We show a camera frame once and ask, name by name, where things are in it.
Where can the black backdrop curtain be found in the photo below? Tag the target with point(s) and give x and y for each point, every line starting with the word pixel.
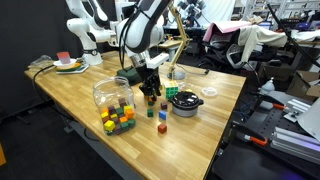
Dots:
pixel 26 33

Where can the gray office chair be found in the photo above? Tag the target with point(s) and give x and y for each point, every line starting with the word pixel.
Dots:
pixel 233 53

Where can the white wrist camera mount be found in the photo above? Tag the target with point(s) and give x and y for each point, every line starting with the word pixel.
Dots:
pixel 158 60

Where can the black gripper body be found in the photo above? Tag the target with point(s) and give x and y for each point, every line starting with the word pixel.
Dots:
pixel 148 76

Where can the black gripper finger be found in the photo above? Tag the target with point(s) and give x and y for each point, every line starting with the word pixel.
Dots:
pixel 144 90
pixel 156 91

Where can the gray pot with black lid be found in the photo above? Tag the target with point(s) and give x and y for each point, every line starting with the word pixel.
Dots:
pixel 185 101

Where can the open cardboard box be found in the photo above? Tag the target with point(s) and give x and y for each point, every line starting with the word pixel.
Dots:
pixel 300 85

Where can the orange plastic plate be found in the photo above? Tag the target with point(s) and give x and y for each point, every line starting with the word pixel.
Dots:
pixel 77 65

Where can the pink cloth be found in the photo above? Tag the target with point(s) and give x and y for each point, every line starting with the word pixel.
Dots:
pixel 226 26

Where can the red wooden block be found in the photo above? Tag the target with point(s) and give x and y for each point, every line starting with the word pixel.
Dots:
pixel 162 128

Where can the clear plastic jar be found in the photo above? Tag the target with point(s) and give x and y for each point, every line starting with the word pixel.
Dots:
pixel 111 91

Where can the red plastic cup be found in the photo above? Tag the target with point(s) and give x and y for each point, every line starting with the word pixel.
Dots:
pixel 63 57

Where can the white edged Rubik's cube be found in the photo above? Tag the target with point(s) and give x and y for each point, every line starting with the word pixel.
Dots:
pixel 171 90

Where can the blue wooden block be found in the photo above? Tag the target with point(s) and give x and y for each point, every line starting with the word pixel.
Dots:
pixel 162 115

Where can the orange wooden block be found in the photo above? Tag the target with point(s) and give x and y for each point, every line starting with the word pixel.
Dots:
pixel 129 113
pixel 149 98
pixel 123 119

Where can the purple wooden block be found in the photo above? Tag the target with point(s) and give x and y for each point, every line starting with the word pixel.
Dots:
pixel 121 101
pixel 163 106

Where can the clear plastic bag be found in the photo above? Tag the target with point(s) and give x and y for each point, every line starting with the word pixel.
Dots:
pixel 41 61

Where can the wooden desk white legs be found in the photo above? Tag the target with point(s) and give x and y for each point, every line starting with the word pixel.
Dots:
pixel 170 43

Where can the aluminium extrusion bar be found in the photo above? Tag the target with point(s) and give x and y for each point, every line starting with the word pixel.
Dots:
pixel 300 136
pixel 293 150

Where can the clear glass cup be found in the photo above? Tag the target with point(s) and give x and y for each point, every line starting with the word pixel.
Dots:
pixel 181 83

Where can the dark green flat case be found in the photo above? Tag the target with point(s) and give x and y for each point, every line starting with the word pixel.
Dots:
pixel 128 75

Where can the black tripod pole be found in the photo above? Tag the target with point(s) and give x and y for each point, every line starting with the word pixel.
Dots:
pixel 293 36

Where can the white board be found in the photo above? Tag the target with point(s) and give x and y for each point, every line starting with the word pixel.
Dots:
pixel 313 121

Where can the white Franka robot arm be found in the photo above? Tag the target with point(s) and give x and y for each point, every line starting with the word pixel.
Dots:
pixel 78 28

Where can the gray metal table frame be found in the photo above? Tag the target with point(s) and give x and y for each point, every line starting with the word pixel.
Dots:
pixel 100 153

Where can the green plastic plate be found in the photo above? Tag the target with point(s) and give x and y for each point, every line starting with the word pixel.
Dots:
pixel 71 69

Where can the white flat tray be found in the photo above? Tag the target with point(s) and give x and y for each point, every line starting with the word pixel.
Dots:
pixel 83 69

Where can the green wooden cube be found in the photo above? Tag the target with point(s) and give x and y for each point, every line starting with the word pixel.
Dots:
pixel 150 113
pixel 151 103
pixel 124 125
pixel 119 111

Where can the white plate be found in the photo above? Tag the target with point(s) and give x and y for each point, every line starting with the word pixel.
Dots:
pixel 73 62

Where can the silver metal bracket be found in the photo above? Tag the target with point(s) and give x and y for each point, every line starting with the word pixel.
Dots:
pixel 296 108

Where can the black side table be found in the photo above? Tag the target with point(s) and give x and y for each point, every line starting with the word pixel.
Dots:
pixel 253 163

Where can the yellow wooden block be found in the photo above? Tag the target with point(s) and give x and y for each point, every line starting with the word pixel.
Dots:
pixel 104 115
pixel 188 90
pixel 109 125

